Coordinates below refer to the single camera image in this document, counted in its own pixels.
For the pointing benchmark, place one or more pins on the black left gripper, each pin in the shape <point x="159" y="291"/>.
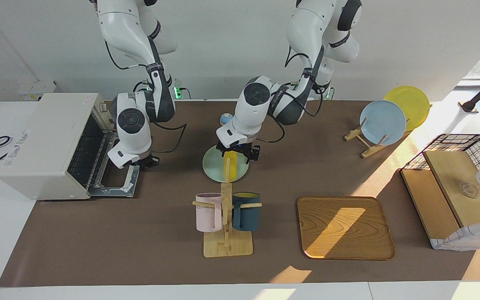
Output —
<point x="236" y="148"/>

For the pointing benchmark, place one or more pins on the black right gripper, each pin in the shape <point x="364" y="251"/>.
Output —
<point x="143" y="161"/>

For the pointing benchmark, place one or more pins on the yellow banana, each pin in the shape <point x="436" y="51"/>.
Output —
<point x="232" y="166"/>

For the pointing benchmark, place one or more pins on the mint green plate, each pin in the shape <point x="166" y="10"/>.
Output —
<point x="213" y="168"/>

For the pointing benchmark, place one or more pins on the glass oven door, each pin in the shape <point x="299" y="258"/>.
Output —
<point x="123" y="189"/>

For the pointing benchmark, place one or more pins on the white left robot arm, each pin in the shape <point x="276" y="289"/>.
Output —
<point x="261" y="104"/>

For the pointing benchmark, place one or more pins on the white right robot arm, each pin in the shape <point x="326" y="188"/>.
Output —
<point x="133" y="125"/>

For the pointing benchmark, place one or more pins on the metal oven rack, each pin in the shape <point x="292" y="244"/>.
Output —
<point x="90" y="154"/>

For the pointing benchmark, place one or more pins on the beige toaster oven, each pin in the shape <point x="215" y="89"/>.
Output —
<point x="44" y="146"/>

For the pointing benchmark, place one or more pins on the dark teal mug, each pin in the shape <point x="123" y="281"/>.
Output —
<point x="246" y="214"/>

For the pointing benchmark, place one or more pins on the pink mug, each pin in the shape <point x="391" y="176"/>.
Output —
<point x="207" y="214"/>

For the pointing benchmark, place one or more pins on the brown table mat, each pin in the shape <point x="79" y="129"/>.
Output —
<point x="161" y="250"/>

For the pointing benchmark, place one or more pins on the wooden mug tree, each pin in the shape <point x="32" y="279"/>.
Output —
<point x="227" y="246"/>

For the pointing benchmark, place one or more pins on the wooden plate rack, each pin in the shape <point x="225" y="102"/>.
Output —
<point x="367" y="148"/>

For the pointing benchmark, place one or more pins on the wooden serving tray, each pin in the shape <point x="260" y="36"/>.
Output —
<point x="344" y="227"/>

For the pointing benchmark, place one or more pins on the light blue plate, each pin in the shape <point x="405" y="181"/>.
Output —
<point x="383" y="123"/>

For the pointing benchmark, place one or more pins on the yellow plate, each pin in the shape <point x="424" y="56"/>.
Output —
<point x="415" y="102"/>

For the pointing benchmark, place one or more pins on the clear glass cup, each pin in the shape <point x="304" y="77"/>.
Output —
<point x="469" y="190"/>

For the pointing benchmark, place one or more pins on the white wall socket box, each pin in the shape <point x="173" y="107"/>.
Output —
<point x="36" y="91"/>

